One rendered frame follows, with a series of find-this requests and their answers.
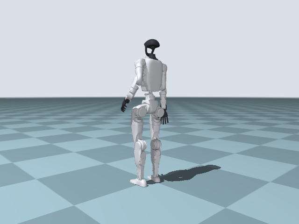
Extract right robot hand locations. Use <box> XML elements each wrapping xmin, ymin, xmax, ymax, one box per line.
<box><xmin>158</xmin><ymin>105</ymin><xmax>168</xmax><ymax>125</ymax></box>

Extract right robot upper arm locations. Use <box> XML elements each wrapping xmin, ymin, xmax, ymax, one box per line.
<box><xmin>160</xmin><ymin>63</ymin><xmax>167</xmax><ymax>91</ymax></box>

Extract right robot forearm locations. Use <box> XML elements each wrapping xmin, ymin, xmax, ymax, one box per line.
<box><xmin>159</xmin><ymin>89</ymin><xmax>167</xmax><ymax>109</ymax></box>

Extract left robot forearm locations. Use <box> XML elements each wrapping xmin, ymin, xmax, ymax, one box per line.
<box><xmin>125</xmin><ymin>76</ymin><xmax>138</xmax><ymax>102</ymax></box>

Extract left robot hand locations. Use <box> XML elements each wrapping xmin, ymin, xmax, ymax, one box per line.
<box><xmin>121</xmin><ymin>98</ymin><xmax>130</xmax><ymax>112</ymax></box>

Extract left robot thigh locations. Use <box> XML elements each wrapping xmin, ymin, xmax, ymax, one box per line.
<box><xmin>131</xmin><ymin>104</ymin><xmax>147</xmax><ymax>151</ymax></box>

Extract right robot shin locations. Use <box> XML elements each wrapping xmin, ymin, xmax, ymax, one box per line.
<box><xmin>151</xmin><ymin>140</ymin><xmax>161</xmax><ymax>177</ymax></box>

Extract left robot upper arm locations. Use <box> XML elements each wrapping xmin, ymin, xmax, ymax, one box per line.
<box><xmin>135</xmin><ymin>58</ymin><xmax>146</xmax><ymax>85</ymax></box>

